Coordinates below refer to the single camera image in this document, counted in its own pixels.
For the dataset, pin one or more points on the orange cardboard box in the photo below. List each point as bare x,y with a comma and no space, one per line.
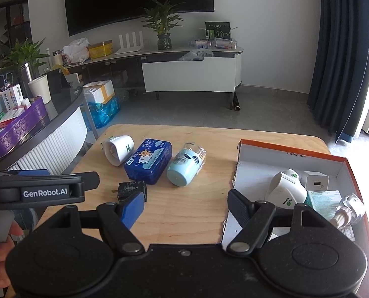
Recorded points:
259,161

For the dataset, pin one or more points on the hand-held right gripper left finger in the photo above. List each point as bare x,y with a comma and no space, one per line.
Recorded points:
131,211

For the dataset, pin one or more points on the green black box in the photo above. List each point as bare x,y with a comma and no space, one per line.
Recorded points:
217,31

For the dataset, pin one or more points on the white blue medicine box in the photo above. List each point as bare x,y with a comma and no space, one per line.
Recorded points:
12,96

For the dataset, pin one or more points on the cream jar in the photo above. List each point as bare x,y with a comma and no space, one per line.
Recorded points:
58,58

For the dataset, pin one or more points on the clear toothpick container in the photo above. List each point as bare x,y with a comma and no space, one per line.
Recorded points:
184,164

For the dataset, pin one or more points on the white paper cup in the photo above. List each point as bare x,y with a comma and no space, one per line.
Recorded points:
40,88

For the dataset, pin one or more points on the white router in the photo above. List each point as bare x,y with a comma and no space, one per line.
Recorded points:
128,49

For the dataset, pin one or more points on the dark blue curtain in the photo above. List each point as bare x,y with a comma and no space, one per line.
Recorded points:
336,52

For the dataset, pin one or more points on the red white medicine box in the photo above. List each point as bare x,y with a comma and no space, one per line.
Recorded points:
12,116

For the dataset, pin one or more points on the cardboard box with yellow tape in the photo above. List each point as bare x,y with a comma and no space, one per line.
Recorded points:
99,90

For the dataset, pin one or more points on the dark wall shelf unit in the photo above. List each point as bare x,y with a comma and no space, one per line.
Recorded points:
17,18

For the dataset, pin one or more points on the leafy green houseplant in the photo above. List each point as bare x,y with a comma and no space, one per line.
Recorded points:
20,52

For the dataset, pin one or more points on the potted bamboo in dark vase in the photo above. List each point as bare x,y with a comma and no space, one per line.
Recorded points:
164,42

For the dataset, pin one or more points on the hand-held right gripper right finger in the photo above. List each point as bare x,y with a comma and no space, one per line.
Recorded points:
238,208

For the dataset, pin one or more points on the yellow tin box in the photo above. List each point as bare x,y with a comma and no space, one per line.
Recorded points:
100,51

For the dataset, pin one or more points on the black tube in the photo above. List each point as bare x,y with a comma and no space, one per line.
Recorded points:
235,101

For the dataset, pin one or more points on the black charger plug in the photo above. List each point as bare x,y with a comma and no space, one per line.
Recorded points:
129,187

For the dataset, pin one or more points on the clear plastic organizer tray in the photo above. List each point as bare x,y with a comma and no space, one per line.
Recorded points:
201,44
225,44

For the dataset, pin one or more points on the white plug-in device green button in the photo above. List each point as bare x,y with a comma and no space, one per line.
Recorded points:
119,150
285,189

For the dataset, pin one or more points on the steel thermos bottle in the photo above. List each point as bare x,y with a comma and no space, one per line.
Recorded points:
26,77

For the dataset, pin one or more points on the blue tissue pack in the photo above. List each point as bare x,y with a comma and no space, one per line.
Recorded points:
147,161

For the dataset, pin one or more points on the white USB charger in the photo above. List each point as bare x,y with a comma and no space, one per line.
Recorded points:
316,182

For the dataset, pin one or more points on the black tabletop device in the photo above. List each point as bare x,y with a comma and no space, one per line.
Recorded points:
58,80

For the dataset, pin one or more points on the white teal medicine box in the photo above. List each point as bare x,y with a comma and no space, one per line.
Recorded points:
324,203

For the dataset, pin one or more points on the purple tin box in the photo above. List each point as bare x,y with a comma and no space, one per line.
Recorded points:
20,124

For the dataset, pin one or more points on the blue plastic bag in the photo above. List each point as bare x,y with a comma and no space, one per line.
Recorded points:
103,111

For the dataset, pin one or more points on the white plastic bag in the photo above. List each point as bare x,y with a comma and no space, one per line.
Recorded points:
76,52

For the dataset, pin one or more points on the clear bottle with white cap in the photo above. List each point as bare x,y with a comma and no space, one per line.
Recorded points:
353,206

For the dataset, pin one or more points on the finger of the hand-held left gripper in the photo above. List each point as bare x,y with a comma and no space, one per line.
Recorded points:
32,173
89,183

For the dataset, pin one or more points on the clear crumpled plastic bag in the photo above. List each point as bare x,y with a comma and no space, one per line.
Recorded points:
197,55

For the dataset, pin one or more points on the white TV cabinet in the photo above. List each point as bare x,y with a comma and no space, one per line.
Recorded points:
187,74

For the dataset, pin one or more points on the round side table ribbed white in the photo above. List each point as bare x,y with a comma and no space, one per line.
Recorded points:
57,142

